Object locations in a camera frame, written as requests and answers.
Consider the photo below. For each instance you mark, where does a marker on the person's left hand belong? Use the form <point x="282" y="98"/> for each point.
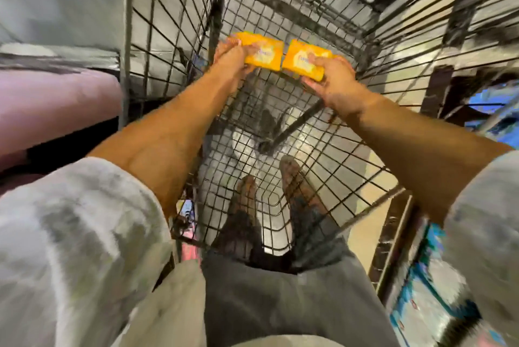
<point x="231" y="63"/>

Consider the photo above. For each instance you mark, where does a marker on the person's right hand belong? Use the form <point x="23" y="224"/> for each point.
<point x="340" y="87"/>

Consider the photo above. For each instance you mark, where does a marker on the yellow soap box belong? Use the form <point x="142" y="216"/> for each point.
<point x="304" y="59"/>
<point x="261" y="50"/>

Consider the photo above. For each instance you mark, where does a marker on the black store shelf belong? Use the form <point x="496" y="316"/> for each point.
<point x="399" y="221"/>

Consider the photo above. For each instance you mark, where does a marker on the person's right forearm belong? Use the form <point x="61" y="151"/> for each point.
<point x="430" y="156"/>

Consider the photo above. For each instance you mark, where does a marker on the person's left forearm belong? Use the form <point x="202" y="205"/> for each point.
<point x="170" y="136"/>

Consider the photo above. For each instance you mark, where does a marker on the person's right foot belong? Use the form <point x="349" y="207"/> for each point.
<point x="300" y="184"/>

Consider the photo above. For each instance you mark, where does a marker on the person's foot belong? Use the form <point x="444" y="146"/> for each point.
<point x="300" y="184"/>
<point x="246" y="205"/>

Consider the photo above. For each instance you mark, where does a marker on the person's left foot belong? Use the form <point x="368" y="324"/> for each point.
<point x="246" y="205"/>

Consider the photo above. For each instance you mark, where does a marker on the gray trousers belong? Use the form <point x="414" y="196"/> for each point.
<point x="284" y="294"/>

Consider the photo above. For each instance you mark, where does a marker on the blue white product packs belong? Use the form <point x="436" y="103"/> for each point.
<point x="442" y="294"/>

